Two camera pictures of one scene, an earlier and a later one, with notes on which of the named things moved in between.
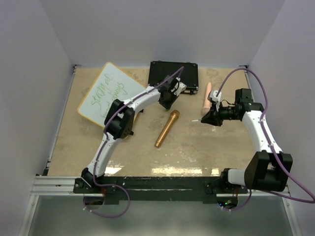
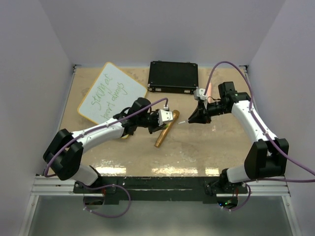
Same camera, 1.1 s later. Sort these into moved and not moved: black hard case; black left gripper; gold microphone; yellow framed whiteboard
Moved: black left gripper
Not moved: black hard case; yellow framed whiteboard; gold microphone
